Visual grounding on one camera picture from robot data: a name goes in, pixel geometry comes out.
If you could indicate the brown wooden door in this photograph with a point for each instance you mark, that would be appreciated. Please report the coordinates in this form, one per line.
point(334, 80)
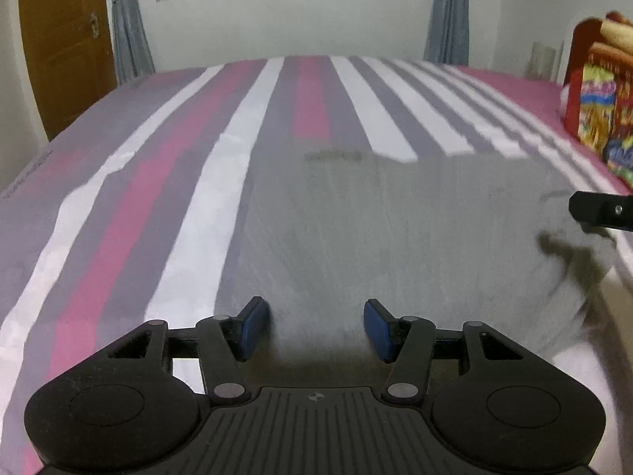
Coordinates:
point(64, 54)

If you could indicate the white pillow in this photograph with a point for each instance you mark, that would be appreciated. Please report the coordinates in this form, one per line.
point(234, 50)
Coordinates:
point(564, 101)

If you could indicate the grey curtain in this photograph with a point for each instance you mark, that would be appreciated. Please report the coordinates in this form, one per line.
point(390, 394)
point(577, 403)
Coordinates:
point(447, 15)
point(131, 24)

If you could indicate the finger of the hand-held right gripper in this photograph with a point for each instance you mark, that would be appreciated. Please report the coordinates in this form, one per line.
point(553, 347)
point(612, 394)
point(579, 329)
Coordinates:
point(598, 208)

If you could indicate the grey pants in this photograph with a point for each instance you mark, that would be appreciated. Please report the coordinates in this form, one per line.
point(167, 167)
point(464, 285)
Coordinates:
point(395, 227)

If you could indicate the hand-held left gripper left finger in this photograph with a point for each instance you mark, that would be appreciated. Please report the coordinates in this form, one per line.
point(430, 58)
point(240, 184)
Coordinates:
point(254, 326)

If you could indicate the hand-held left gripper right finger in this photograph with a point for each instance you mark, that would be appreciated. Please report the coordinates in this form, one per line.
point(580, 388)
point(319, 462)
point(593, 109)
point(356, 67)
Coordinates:
point(378, 329)

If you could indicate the striped pink bed sheet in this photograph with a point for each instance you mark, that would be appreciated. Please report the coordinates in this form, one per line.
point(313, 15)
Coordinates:
point(123, 198)

